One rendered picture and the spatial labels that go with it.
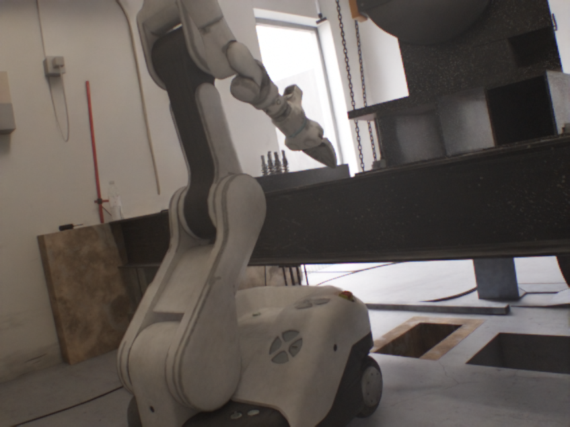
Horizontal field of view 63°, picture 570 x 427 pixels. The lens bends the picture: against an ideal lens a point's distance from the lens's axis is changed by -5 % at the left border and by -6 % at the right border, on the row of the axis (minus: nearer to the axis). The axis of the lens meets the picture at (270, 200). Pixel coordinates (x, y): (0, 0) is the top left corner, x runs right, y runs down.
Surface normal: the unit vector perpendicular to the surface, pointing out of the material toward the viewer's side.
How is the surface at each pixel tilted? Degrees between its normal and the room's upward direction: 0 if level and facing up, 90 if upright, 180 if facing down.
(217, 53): 114
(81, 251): 90
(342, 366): 90
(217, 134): 90
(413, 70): 90
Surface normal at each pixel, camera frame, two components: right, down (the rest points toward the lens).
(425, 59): -0.55, 0.11
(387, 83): -0.72, 0.15
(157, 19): -0.36, 0.72
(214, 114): 0.76, -0.13
